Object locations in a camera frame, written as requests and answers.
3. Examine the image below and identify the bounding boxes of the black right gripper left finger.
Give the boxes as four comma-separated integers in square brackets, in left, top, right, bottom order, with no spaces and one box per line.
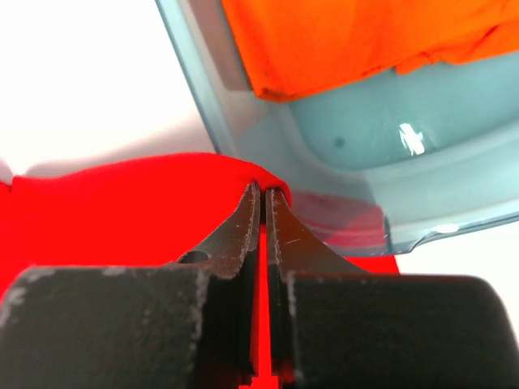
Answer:
[1,183,260,388]

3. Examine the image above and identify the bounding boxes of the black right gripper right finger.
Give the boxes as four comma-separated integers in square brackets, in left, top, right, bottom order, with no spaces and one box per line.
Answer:
[265,189,518,388]

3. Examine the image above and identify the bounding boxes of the red t shirt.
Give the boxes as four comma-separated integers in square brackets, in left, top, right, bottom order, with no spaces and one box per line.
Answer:
[1,153,399,388]

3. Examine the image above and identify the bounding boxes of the teal plastic basket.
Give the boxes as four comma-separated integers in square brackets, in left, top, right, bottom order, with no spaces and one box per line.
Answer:
[157,1,518,255]

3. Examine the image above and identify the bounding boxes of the orange t shirt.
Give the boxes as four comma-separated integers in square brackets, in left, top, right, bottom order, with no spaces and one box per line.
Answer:
[222,1,518,102]

